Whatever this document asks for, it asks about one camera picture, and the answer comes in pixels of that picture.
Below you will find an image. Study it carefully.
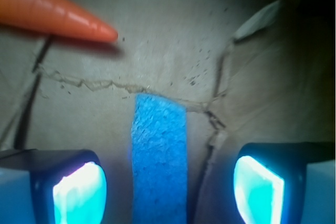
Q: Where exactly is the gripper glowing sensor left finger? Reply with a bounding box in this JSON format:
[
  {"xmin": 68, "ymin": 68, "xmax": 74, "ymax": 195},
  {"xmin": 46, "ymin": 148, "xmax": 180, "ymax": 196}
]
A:
[{"xmin": 1, "ymin": 149, "xmax": 107, "ymax": 223}]

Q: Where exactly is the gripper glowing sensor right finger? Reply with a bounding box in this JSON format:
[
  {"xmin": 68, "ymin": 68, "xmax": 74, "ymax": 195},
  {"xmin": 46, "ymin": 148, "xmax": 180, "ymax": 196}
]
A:
[{"xmin": 233, "ymin": 142, "xmax": 335, "ymax": 223}]

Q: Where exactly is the blue sponge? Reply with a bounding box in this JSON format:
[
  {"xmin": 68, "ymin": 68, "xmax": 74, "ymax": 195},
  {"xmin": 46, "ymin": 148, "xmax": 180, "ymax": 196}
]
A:
[{"xmin": 131, "ymin": 94, "xmax": 188, "ymax": 223}]

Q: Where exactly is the brown paper bag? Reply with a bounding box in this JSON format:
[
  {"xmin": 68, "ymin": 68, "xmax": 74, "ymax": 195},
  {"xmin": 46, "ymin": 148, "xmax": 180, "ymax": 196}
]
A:
[{"xmin": 1, "ymin": 0, "xmax": 335, "ymax": 223}]

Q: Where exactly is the orange toy carrot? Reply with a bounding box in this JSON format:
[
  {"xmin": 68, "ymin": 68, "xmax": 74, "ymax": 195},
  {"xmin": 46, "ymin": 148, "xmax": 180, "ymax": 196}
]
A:
[{"xmin": 1, "ymin": 0, "xmax": 118, "ymax": 42}]

